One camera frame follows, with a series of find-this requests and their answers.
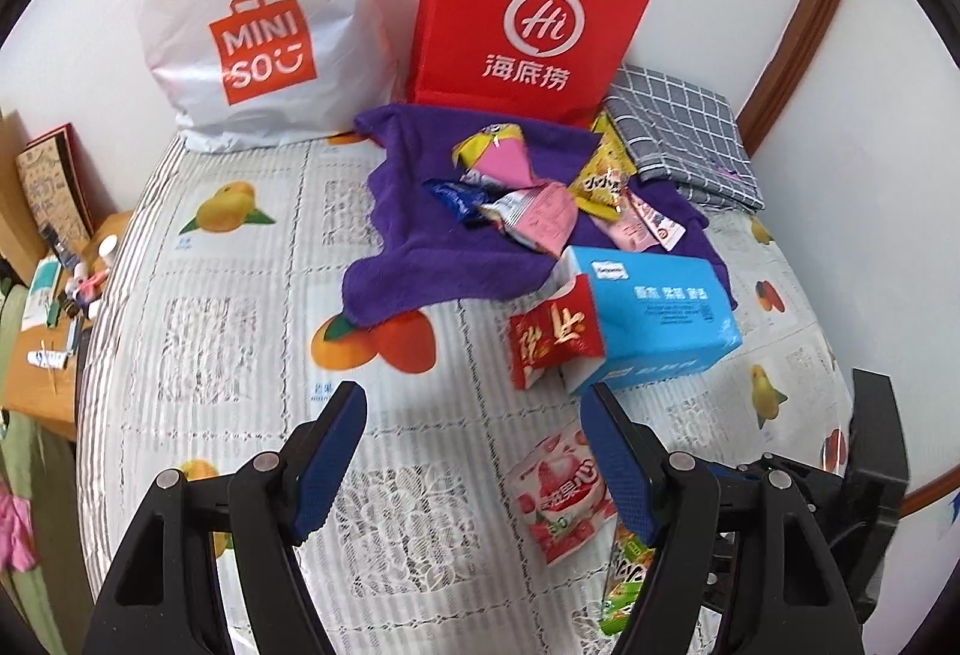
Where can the pink white candy packet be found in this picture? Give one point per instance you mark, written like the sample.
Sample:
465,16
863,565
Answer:
645,224

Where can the white plastic bag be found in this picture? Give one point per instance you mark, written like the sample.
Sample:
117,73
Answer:
262,10

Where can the green cloth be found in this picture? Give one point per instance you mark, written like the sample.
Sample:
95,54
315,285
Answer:
37,550

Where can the white tube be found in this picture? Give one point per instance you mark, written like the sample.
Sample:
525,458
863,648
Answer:
51,359

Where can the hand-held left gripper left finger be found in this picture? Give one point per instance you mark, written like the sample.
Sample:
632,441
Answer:
334,460

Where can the purple towel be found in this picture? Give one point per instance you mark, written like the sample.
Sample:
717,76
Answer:
420,250

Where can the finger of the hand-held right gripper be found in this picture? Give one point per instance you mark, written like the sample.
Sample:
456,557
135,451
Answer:
821,486
877,430

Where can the strawberry print snack packet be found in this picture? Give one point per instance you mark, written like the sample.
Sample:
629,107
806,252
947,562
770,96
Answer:
562,497

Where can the blue tissue box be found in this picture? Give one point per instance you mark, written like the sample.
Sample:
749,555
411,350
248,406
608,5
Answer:
660,317

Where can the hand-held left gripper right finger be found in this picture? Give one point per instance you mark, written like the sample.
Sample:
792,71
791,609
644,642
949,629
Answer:
619,464

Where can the teal small box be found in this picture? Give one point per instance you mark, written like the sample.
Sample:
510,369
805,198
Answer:
41,291

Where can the brown wooden door trim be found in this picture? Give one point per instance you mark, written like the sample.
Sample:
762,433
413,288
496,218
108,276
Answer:
810,25

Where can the red snack packet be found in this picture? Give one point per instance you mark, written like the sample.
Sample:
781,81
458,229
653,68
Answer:
555,336

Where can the pink cloth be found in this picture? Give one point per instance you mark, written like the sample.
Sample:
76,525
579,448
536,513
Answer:
16,524

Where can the small white bottle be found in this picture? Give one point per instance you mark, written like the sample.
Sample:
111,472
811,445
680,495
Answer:
109,248

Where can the pink silver snack packet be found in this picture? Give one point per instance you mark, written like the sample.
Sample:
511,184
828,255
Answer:
536,220

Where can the wooden desk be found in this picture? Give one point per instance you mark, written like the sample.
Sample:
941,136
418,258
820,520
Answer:
45,400

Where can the green snack packet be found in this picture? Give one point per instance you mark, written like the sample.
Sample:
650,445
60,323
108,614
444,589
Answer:
626,580

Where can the pink and yellow snack packet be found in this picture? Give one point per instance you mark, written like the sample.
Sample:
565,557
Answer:
495,159

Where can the dark blue snack packet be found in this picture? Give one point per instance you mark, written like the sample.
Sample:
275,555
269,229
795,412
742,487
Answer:
454,199

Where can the red paper bag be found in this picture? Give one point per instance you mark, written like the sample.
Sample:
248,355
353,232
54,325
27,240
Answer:
525,25

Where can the grey checked cloth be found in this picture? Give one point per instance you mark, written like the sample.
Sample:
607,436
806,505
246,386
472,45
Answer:
675,130

